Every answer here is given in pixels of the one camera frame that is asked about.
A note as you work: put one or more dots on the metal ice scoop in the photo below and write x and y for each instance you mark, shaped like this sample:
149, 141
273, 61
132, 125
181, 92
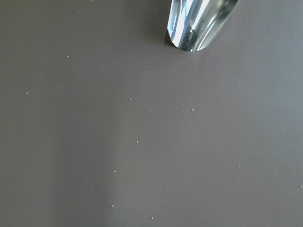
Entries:
193, 24

